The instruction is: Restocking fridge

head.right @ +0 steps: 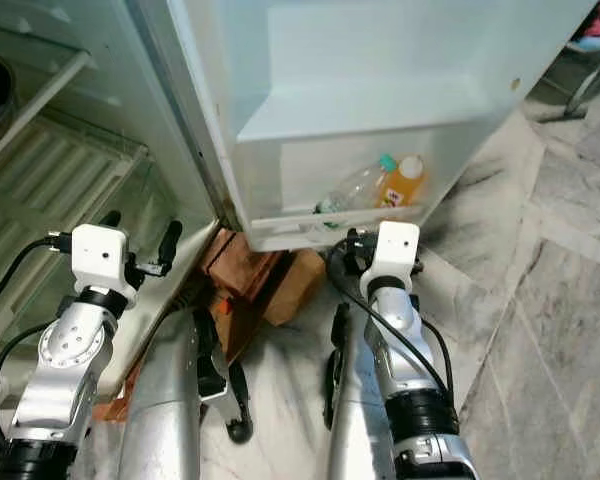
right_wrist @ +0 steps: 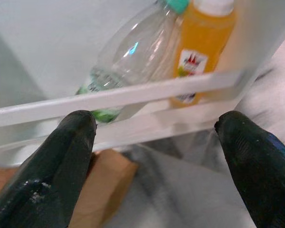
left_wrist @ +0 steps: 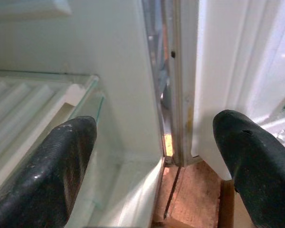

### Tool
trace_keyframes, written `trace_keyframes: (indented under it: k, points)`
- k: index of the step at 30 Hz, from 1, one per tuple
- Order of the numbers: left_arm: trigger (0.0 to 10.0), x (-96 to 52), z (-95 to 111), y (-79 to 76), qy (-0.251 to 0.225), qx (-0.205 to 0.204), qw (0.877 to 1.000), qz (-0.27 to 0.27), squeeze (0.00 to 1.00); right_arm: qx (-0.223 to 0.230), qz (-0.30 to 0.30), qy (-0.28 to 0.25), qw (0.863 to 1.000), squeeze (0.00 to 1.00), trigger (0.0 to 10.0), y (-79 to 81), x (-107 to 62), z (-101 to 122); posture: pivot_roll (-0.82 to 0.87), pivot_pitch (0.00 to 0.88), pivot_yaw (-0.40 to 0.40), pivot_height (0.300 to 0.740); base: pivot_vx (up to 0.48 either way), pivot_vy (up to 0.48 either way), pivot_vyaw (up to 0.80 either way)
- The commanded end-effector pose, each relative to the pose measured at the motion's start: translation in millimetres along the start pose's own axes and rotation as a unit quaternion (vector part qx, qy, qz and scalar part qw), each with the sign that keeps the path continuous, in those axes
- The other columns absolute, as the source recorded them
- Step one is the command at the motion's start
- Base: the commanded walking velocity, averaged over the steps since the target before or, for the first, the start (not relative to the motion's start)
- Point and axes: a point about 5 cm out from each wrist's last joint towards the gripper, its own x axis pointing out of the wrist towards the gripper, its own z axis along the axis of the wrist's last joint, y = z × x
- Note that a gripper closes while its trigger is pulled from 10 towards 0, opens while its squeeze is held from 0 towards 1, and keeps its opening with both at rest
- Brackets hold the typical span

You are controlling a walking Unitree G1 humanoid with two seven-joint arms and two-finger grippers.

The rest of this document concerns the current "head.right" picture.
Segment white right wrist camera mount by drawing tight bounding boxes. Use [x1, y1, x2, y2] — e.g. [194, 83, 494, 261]
[369, 219, 424, 292]

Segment grey fridge door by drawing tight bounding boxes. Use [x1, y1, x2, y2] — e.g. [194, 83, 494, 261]
[128, 0, 600, 253]

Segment orange juice bottle white cap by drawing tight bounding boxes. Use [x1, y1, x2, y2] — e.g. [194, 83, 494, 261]
[374, 154, 427, 210]

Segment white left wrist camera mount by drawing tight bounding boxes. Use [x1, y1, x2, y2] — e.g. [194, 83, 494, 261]
[71, 223, 137, 297]

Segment tan cardboard slab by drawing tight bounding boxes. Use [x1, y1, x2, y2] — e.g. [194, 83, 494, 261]
[263, 247, 328, 328]

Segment ribbed white crisper cover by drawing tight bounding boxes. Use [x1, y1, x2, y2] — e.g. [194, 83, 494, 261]
[0, 113, 153, 304]

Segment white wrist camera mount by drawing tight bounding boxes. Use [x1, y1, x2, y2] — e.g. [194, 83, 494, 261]
[369, 219, 424, 292]
[71, 223, 137, 297]

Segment clear bottle teal cap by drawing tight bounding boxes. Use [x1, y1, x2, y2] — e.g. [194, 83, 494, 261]
[314, 152, 399, 218]

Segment glass fridge shelf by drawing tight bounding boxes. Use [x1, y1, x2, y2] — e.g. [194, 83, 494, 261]
[0, 48, 98, 173]

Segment silver right robot leg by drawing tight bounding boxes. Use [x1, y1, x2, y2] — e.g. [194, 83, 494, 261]
[322, 303, 399, 480]

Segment grey fridge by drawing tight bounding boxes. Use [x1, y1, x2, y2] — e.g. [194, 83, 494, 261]
[0, 0, 223, 403]

